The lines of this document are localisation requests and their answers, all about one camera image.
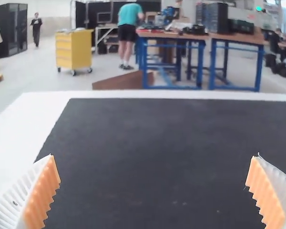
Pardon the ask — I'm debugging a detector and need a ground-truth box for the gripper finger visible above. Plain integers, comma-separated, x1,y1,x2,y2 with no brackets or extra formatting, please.
244,152,286,229
0,153,61,229

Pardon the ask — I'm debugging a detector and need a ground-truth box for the black mat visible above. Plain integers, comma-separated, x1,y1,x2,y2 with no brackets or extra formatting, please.
34,97,286,229

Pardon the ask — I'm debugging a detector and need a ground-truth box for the black bag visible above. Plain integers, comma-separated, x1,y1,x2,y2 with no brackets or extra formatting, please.
264,53,286,80

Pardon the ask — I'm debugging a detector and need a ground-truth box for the blue workbench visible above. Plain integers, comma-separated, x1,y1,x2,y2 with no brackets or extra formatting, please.
135,28,210,91
207,32,269,93

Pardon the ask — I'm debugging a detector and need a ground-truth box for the brown cardboard sheet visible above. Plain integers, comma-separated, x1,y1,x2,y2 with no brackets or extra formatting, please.
92,70,156,91

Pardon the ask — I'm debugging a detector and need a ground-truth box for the person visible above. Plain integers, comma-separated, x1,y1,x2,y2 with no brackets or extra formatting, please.
268,28,286,65
117,2,145,71
29,12,43,48

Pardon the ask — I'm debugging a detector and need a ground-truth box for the yellow wheeled cart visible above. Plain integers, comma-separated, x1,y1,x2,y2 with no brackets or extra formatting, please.
55,28,94,77

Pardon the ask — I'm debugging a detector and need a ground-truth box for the black cabinet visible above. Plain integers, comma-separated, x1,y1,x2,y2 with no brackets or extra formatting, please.
0,3,29,60

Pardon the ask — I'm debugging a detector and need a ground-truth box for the dark green case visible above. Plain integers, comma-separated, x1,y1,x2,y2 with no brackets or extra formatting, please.
228,18,255,35

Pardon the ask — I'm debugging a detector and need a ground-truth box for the drawer organizer cabinet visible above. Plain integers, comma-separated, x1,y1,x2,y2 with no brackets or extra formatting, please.
195,2,229,34

